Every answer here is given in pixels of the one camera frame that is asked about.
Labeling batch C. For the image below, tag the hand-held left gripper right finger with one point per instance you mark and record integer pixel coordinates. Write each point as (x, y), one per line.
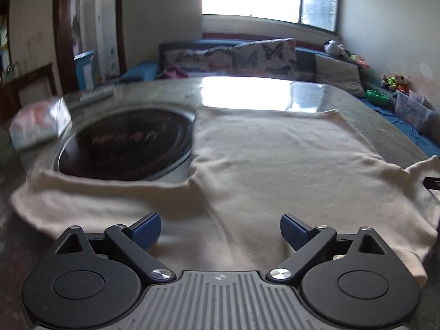
(294, 232)

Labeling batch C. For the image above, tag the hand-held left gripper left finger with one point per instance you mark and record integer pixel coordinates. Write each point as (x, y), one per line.
(146, 231)

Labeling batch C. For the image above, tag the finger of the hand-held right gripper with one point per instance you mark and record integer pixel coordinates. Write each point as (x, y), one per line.
(432, 183)

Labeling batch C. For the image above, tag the cream shirt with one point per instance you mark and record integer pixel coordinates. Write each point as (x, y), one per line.
(275, 165)

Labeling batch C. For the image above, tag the blue patterned sofa cover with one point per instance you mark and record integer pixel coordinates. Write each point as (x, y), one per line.
(422, 141)

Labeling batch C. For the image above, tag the clear plastic storage box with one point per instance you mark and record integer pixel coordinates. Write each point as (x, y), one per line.
(412, 111)

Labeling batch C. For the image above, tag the round black induction cooker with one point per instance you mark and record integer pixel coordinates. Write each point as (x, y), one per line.
(120, 144)

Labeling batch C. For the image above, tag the green bowl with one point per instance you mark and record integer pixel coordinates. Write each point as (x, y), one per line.
(377, 97)

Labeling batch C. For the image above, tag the brown and green plush toys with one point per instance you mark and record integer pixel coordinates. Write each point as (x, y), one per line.
(395, 82)

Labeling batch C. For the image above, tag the orange and green toys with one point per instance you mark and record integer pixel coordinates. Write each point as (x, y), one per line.
(357, 61)

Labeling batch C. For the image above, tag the grey pillow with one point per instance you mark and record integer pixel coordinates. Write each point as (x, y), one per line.
(338, 74)

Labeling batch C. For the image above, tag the white tissue packet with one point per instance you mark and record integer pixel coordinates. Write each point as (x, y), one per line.
(37, 123)

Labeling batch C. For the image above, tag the purple cloth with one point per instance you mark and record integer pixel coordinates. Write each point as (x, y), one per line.
(173, 73)

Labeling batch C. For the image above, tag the black and white plush toy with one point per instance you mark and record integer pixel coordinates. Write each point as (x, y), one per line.
(333, 47)

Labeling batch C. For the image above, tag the blue corner sofa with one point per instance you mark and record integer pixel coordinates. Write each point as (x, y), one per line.
(304, 63)

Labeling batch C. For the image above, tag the blue cabinet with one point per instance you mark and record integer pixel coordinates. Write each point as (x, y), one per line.
(85, 70)

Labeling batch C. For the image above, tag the large butterfly print pillow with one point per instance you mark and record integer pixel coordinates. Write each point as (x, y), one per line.
(264, 58)

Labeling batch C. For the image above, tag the wide butterfly print pillow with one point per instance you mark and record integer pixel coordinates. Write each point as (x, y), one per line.
(196, 60)

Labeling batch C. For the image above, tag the dark wooden door frame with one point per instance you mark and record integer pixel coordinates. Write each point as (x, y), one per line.
(63, 34)

